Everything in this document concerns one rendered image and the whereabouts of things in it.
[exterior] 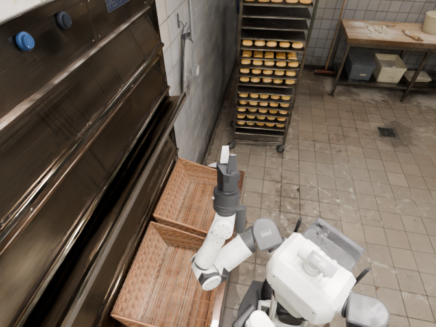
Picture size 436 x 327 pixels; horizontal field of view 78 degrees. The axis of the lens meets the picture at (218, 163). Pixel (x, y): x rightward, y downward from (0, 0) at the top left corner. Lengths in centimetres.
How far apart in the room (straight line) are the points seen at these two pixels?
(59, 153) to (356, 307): 105
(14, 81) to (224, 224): 70
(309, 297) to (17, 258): 90
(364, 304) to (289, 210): 195
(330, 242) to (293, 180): 211
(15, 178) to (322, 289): 97
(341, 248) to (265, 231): 28
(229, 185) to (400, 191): 290
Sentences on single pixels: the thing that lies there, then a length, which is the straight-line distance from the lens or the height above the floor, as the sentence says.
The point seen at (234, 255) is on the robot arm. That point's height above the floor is 134.
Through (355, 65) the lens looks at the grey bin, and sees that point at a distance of 481.
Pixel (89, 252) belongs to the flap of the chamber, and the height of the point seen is 141.
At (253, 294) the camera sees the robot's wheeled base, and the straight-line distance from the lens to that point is 228.
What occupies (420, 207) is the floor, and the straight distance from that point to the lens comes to 353.
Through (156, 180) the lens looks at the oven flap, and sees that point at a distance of 180.
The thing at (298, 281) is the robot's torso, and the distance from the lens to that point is 103.
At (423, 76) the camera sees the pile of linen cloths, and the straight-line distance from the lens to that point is 541.
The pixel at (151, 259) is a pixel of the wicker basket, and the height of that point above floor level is 71.
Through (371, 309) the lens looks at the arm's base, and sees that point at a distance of 105.
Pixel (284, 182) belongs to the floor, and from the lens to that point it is 313.
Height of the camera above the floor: 232
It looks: 46 degrees down
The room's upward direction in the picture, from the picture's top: straight up
